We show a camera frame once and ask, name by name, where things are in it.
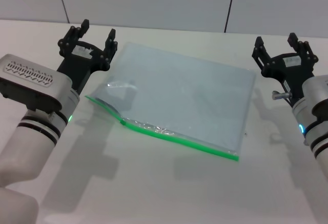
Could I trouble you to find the clear green-zip document bag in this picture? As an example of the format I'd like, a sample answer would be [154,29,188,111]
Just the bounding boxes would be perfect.
[85,42,258,162]

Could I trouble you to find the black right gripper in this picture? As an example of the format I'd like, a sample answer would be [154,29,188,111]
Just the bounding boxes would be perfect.
[252,32,319,106]

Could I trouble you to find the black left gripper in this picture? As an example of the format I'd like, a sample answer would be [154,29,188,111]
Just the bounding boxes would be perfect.
[56,18,119,94]

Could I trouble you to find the grey right gripper cable plug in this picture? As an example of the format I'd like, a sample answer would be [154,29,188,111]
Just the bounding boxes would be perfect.
[272,90,293,100]

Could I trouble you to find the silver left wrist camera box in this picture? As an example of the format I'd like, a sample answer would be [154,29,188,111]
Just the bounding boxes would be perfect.
[0,53,73,112]

